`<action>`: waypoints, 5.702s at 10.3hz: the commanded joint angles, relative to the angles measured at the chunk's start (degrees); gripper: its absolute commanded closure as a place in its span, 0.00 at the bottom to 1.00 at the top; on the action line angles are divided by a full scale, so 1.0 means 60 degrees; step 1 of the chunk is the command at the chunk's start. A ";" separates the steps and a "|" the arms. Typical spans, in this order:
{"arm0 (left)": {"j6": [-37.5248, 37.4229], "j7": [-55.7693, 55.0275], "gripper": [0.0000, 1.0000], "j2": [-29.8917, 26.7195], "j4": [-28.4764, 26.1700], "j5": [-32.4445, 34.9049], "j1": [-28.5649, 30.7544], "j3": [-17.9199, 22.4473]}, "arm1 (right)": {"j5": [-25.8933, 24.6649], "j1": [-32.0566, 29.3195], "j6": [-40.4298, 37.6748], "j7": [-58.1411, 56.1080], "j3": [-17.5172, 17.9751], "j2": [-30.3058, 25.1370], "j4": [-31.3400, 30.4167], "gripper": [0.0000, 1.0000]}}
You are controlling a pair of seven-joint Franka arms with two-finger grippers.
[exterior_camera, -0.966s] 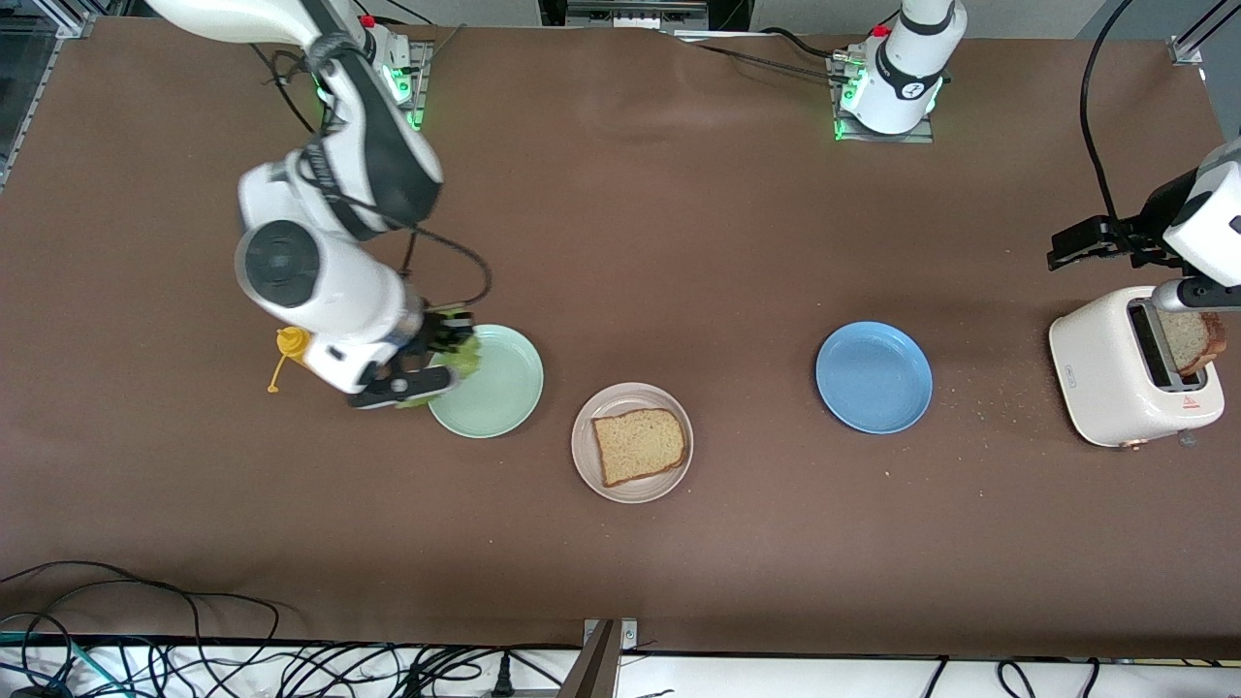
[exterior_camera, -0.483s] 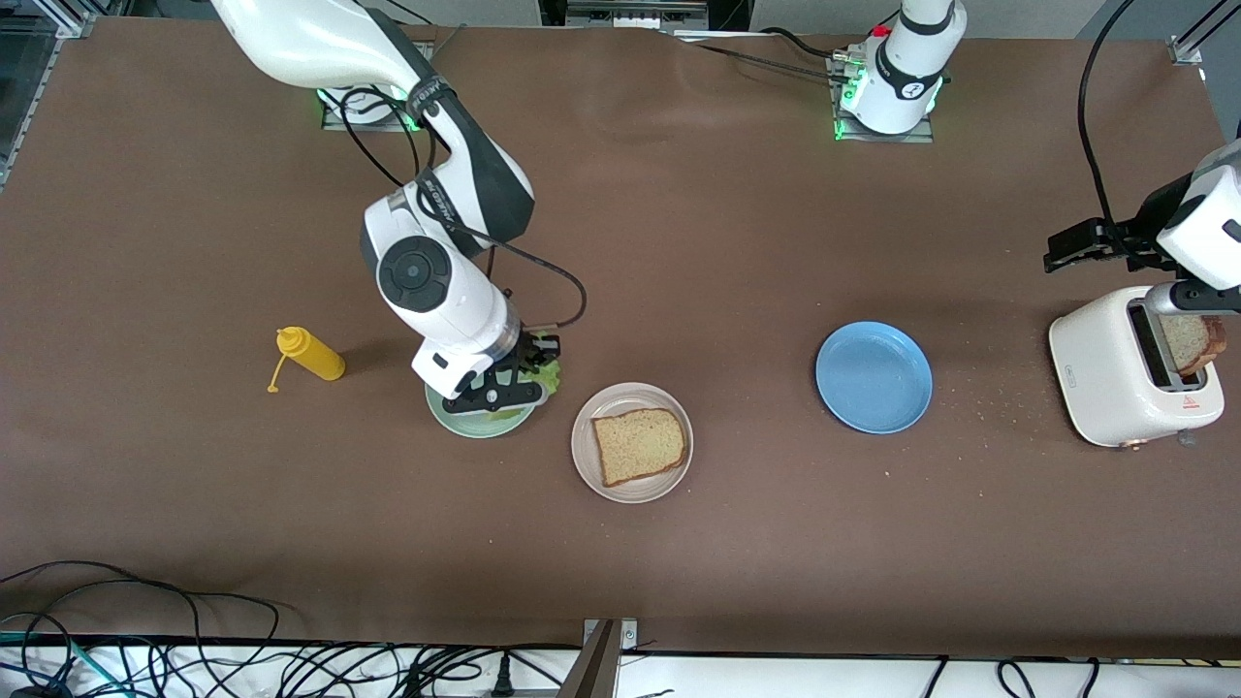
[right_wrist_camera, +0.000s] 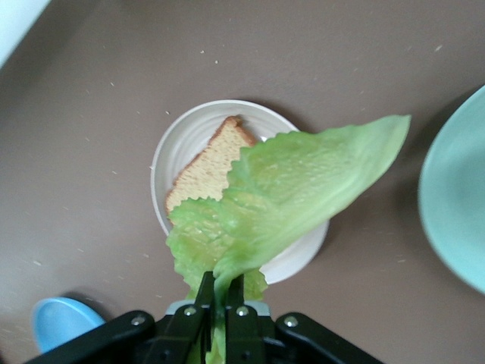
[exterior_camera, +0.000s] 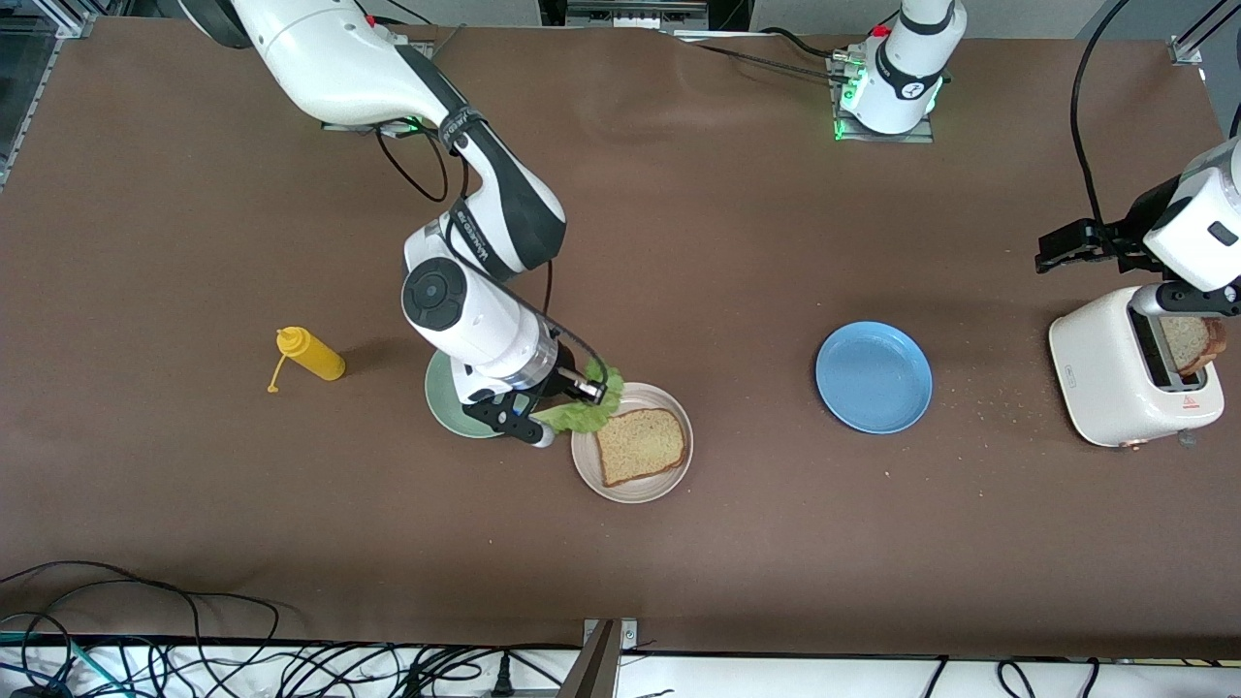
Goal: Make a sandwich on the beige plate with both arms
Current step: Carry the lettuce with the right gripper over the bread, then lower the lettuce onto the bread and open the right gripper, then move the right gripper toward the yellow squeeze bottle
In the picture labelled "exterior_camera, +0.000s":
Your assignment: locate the green lettuce leaf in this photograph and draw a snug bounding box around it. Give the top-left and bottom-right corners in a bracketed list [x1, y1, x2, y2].
[531, 359, 626, 434]

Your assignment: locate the brown bread slice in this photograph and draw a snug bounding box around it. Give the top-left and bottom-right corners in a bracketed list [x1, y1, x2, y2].
[594, 408, 689, 488]
[1159, 315, 1227, 377]

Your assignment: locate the yellow mustard squeeze bottle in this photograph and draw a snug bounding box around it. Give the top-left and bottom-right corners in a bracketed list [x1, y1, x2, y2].
[268, 327, 346, 395]

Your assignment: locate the beige plate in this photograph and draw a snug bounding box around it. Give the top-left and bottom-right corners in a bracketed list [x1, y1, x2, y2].
[570, 382, 694, 504]

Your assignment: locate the mint green plate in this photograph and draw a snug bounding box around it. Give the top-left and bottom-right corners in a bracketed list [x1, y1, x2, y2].
[425, 347, 507, 439]

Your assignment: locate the blue plate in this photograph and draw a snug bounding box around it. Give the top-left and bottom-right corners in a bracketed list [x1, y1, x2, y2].
[815, 321, 934, 434]

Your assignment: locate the white toaster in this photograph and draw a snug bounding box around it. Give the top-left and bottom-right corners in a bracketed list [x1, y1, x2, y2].
[1048, 285, 1225, 452]

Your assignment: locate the grey power strip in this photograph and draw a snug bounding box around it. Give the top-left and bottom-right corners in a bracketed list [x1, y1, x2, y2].
[565, 0, 711, 30]

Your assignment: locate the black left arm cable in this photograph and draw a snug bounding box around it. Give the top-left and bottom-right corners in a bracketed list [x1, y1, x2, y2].
[1069, 0, 1135, 229]

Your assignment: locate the grey metal table bracket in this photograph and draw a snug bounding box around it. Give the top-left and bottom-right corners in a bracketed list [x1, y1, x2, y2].
[557, 619, 639, 698]

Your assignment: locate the black base power cable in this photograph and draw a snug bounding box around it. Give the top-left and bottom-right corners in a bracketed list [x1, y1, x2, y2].
[679, 27, 849, 80]

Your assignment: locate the long black looped cable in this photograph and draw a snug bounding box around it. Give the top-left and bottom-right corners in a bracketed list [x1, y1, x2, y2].
[0, 560, 282, 698]

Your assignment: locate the teal cable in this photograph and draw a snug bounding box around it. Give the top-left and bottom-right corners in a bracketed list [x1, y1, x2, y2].
[0, 630, 132, 698]

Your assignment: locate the aluminium frame rail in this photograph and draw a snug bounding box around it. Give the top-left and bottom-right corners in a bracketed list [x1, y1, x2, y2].
[0, 0, 98, 190]

